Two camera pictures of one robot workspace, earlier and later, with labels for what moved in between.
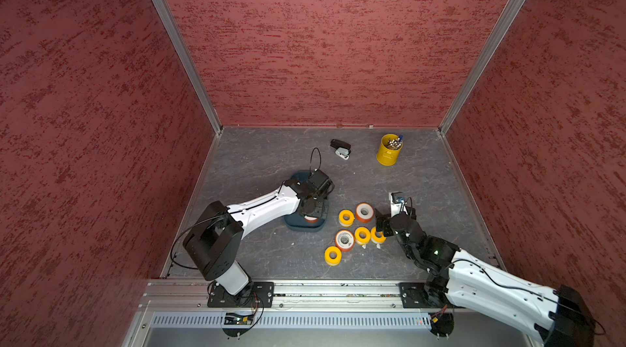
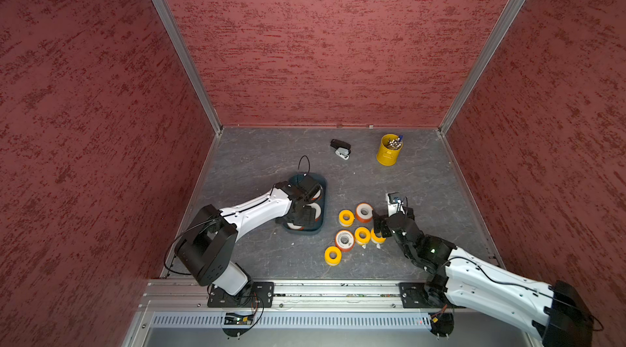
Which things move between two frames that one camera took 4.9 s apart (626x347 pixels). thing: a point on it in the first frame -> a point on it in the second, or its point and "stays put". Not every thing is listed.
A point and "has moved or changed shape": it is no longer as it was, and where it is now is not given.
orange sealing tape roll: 310,219 has moved or changed shape
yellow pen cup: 389,149 stays put
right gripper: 382,224 stays put
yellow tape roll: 376,239 stays put
